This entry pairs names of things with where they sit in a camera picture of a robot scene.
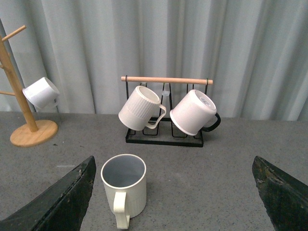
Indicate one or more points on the wooden mug tree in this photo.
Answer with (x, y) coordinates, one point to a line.
(34, 132)

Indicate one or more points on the white mug on tree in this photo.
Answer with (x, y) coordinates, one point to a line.
(42, 93)

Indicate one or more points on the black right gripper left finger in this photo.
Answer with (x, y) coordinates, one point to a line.
(61, 207)

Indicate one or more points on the cream ribbed mug on rack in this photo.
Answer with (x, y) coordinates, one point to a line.
(139, 108)

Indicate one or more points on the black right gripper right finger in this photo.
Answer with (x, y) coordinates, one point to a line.
(284, 197)

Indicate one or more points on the cream ribbed mug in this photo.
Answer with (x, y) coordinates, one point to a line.
(139, 108)
(124, 179)

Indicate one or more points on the white mug with black handle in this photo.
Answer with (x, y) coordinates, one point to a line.
(195, 112)

